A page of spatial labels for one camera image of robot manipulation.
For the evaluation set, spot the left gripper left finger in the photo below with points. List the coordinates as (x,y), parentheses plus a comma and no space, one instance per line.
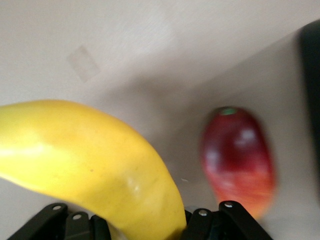
(75,225)

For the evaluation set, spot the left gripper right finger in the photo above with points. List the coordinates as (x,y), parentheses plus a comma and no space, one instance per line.
(225,225)

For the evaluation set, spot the yellow banana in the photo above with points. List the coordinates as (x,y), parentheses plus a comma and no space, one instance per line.
(87,155)

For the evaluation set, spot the black plastic box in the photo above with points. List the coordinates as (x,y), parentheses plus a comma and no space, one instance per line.
(312,87)

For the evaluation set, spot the red yellow mango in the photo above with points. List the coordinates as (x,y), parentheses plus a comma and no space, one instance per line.
(237,160)

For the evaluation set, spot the clear tape patch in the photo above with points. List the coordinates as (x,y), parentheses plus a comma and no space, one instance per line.
(83,63)

